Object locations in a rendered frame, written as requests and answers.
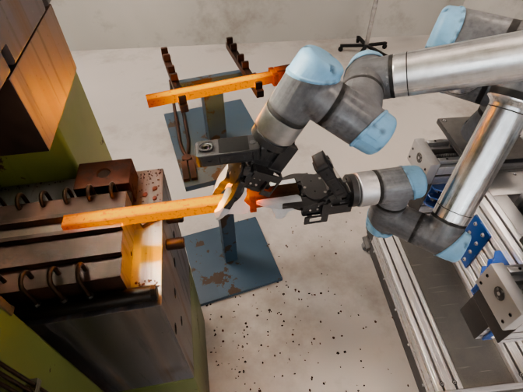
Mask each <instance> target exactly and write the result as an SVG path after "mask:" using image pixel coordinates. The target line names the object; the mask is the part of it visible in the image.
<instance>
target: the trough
mask: <svg viewBox="0 0 523 392"><path fill-rule="evenodd" d="M62 220H63V217H59V218H53V219H41V220H35V221H29V222H17V223H10V224H5V225H0V239H2V238H8V237H14V236H25V235H31V234H38V233H49V232H54V231H61V230H63V229H62V228H61V224H62Z"/></svg>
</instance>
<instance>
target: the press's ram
mask: <svg viewBox="0 0 523 392"><path fill-rule="evenodd" d="M50 2H51V0H0V89H1V88H2V86H3V84H4V82H5V81H6V79H7V77H8V76H9V73H10V68H9V66H8V65H14V64H15V63H16V61H17V59H18V58H19V56H20V54H21V53H22V51H23V48H24V47H25V46H26V43H27V42H28V40H29V39H30V37H31V35H32V33H33V31H34V30H35V28H36V26H37V24H38V23H39V21H40V19H41V17H42V15H43V14H44V12H45V6H48V5H49V4H50Z"/></svg>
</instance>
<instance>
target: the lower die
mask: <svg viewBox="0 0 523 392"><path fill-rule="evenodd" d="M90 197H91V198H92V201H88V200H87V198H86V196H82V197H76V198H67V199H68V202H69V203H68V204H67V205H66V204H65V203H64V201H63V199H57V200H50V201H44V203H45V207H43V208H42V207H41V206H40V202H32V203H26V204H20V206H21V207H22V209H21V210H17V208H16V206H15V205H6V206H0V225H5V224H10V223H17V222H29V221H35V220H41V219H53V218H59V217H64V215H71V214H76V213H83V212H94V211H99V210H105V209H112V208H122V207H128V206H132V203H131V201H130V198H129V196H128V193H127V191H121V192H114V198H111V197H110V195H109V193H108V194H95V195H90ZM134 234H135V224H131V225H126V226H123V224H122V222H119V223H114V224H107V225H102V226H91V227H84V228H78V229H67V230H61V231H54V232H49V233H38V234H31V235H25V236H14V237H8V238H2V239H0V275H2V276H3V277H4V278H5V279H6V280H7V282H6V283H5V284H3V283H1V282H0V296H1V297H2V298H3V299H5V300H6V301H7V302H8V303H9V304H12V305H13V306H19V305H24V304H30V303H32V302H30V301H29V300H28V299H27V298H26V297H25V296H24V295H23V294H22V293H21V292H20V290H19V287H18V277H19V274H20V272H21V271H23V270H28V271H30V272H31V273H32V274H33V275H34V279H31V280H30V279H29V278H28V277H27V276H26V275H25V276H24V279H23V284H24V287H25V288H26V289H27V291H28V292H29V293H30V294H31V295H32V296H33V297H34V298H35V299H37V300H39V301H41V302H44V301H50V300H55V299H59V298H58V297H57V296H56V295H55V294H54V292H53V291H52V290H51V289H50V288H49V286H48V284H47V270H48V269H49V267H51V266H56V267H57V268H58V269H59V270H60V272H61V274H60V275H56V274H55V273H54V271H53V273H52V282H53V283H54V285H55V286H56V287H57V288H58V290H59V291H60V292H61V293H62V295H63V296H66V297H67V298H70V297H75V296H84V295H85V293H84V291H83V290H82V289H81V287H80V286H79V284H78V283H77V281H76V280H75V266H76V265H77V264H78V263H79V262H82V263H84V264H85V266H86V267H87V268H88V270H87V271H83V270H82V269H81V268H80V277H81V279H82V281H83V282H84V284H85V285H86V287H87V288H88V290H90V291H91V292H92V293H93V294H95V293H101V292H110V291H115V290H121V289H130V288H131V277H132V257H133V245H134ZM131 252H132V256H131Z"/></svg>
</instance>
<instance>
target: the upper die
mask: <svg viewBox="0 0 523 392"><path fill-rule="evenodd" d="M8 66H9V68H10V73H9V76H8V77H7V79H6V81H5V82H4V84H3V86H2V88H1V89H0V156H10V155H18V154H25V153H32V152H46V151H49V150H50V148H51V144H52V142H53V139H54V135H55V132H56V130H57V127H58V123H59V121H60V118H61V114H62V111H63V109H64V106H65V102H66V100H67V97H68V93H69V90H70V88H71V85H72V81H73V79H74V76H75V72H76V69H77V67H76V65H75V62H74V60H73V57H72V54H71V52H70V50H69V48H68V45H67V42H66V40H65V37H64V34H63V32H62V30H61V27H60V25H59V22H58V19H57V17H56V15H55V13H54V10H53V7H52V5H51V4H49V5H48V6H45V12H44V14H43V15H42V17H41V19H40V21H39V23H38V24H37V26H36V28H35V30H34V31H33V33H32V35H31V37H30V39H29V40H28V42H27V43H26V46H25V47H24V48H23V51H22V53H21V54H20V56H19V58H18V59H17V61H16V63H15V64H14V65H8Z"/></svg>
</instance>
